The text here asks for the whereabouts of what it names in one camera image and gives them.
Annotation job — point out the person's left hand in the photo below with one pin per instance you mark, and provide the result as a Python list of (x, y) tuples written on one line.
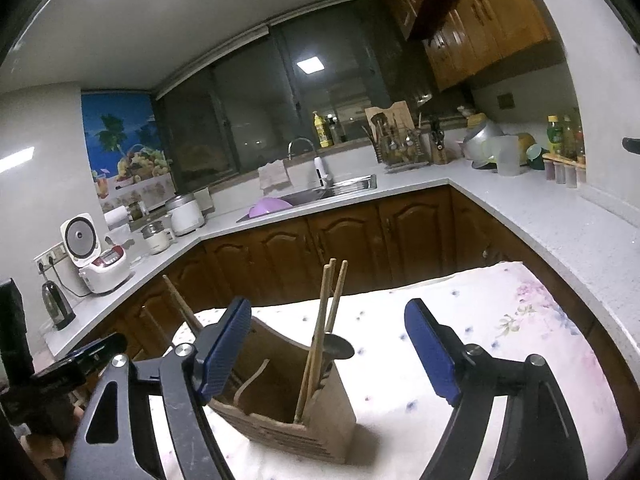
[(47, 447)]

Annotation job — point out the green cup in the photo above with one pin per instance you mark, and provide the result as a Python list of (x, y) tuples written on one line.
[(536, 157)]

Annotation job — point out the black electric kettle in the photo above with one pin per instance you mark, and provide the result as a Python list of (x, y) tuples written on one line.
[(57, 305)]

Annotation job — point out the wooden utensil holder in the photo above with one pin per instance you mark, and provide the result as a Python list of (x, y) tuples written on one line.
[(300, 420)]

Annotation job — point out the wooden upper cabinets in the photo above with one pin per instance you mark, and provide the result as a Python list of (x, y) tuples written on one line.
[(480, 25)]

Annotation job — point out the dark kitchen window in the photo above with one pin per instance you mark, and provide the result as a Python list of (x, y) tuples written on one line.
[(240, 110)]

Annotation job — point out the dish rack with utensils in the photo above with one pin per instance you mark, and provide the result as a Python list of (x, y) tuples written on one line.
[(400, 145)]

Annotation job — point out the open white red rice cooker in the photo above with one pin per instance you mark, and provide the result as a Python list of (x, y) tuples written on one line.
[(100, 260)]

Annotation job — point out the white plastic jug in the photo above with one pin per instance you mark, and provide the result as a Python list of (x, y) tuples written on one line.
[(509, 157)]

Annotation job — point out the paper towel roll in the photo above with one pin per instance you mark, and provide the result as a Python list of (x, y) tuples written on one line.
[(117, 220)]

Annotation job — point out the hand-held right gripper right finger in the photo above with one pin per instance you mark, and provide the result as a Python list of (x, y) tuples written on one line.
[(430, 355)]

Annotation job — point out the dark bottle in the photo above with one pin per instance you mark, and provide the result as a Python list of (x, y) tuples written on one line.
[(334, 131)]

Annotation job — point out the wooden cutting board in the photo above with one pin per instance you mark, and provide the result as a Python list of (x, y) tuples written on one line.
[(395, 112)]

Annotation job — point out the wall outlet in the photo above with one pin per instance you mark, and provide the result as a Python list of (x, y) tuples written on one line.
[(506, 101)]

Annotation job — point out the fruit wall poster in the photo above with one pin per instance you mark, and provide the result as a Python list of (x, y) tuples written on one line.
[(125, 145)]

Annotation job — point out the row of spice jars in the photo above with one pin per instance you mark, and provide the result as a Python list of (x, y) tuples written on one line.
[(565, 172)]

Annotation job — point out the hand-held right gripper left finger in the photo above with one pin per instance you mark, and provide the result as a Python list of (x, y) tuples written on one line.
[(227, 347)]

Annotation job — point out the black wok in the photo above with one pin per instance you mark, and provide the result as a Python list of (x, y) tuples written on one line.
[(632, 145)]

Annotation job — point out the wall socket with plugs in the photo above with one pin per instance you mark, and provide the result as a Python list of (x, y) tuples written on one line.
[(50, 257)]

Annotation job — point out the small white electric pot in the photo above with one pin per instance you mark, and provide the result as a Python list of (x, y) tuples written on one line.
[(157, 240)]

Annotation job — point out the white faucet sprayer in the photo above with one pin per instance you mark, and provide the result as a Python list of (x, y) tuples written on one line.
[(321, 170)]

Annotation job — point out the wooden lower cabinets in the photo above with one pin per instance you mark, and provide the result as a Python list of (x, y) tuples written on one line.
[(350, 240)]

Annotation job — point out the purple plastic basin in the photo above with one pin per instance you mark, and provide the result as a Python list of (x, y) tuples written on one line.
[(270, 207)]

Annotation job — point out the steel kitchen sink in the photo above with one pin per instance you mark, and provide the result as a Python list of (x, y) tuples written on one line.
[(330, 190)]

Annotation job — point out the metal spoon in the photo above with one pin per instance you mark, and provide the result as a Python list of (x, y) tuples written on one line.
[(342, 347)]

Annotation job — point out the pale dish cloth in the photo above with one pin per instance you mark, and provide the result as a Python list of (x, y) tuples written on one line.
[(273, 175)]

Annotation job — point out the chrome faucet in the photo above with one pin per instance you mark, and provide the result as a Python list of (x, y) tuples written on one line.
[(300, 142)]

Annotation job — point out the wooden cabinets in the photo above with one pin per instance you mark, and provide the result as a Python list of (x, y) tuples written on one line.
[(350, 240), (480, 25)]

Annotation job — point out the yellow detergent bottle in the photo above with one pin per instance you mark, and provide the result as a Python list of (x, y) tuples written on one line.
[(322, 132)]

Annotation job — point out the floral tablecloth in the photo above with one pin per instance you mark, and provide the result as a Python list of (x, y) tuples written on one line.
[(400, 400)]

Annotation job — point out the metal pot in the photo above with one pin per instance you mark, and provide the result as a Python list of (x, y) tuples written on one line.
[(482, 142)]

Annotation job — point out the cooking oil bottles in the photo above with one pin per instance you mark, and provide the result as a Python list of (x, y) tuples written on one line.
[(562, 137)]

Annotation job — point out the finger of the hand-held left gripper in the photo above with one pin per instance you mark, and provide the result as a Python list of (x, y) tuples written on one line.
[(85, 357)]

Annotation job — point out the wooden chopstick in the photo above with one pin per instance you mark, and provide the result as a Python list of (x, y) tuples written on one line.
[(320, 320), (325, 310), (336, 295), (180, 300)]

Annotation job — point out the glass jar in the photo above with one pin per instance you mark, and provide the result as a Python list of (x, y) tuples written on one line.
[(136, 211)]

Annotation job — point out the wooden knife block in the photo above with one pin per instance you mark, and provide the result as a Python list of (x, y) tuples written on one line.
[(439, 147)]

